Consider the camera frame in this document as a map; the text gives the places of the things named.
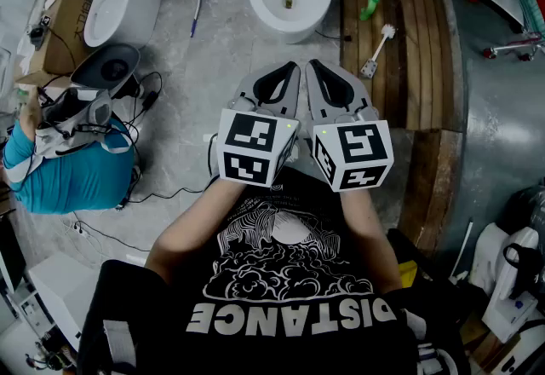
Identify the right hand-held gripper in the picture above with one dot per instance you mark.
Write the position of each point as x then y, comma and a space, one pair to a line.
362, 143

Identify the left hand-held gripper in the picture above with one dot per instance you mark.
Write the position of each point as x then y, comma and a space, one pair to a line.
247, 164

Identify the person's right forearm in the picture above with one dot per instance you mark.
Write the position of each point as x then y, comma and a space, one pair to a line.
366, 228

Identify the person's left forearm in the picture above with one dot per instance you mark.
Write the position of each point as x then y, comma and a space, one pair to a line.
191, 220

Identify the white toilet brush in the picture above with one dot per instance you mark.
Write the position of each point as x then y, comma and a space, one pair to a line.
368, 67

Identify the green plastic bottle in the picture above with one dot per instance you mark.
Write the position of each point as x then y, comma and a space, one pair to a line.
369, 9

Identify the wooden slat platform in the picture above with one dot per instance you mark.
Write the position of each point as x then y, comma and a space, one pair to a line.
426, 66

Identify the small yellow pack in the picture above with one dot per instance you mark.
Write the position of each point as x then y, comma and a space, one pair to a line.
408, 273

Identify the cardboard box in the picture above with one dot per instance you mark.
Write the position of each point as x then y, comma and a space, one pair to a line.
64, 49

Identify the dark wrapped bundle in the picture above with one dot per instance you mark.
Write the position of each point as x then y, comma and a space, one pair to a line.
528, 207

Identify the white plastic bag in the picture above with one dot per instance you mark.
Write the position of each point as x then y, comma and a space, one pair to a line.
494, 254

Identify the person's black printed shirt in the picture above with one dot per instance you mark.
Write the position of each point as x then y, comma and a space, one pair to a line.
170, 322

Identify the white box cabinet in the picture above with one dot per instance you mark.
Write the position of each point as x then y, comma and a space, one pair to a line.
64, 288

